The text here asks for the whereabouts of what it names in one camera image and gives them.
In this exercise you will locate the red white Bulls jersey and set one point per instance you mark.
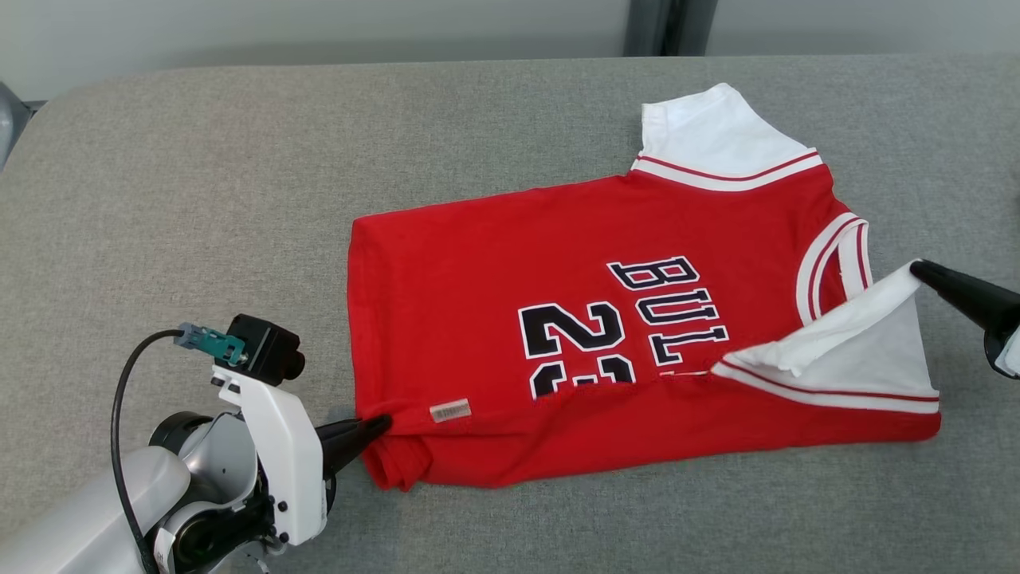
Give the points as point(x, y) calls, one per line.
point(478, 303)

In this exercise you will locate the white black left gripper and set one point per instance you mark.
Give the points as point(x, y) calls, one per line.
point(283, 454)

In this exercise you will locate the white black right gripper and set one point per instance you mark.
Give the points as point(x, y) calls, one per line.
point(1006, 355)

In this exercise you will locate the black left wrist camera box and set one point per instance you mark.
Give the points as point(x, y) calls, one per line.
point(267, 347)

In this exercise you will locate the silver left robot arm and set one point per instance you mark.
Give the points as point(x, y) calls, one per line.
point(72, 518)

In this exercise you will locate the grey metal frame leg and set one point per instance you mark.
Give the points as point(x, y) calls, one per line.
point(9, 127)

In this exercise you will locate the grey double post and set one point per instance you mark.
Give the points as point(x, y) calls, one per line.
point(645, 24)

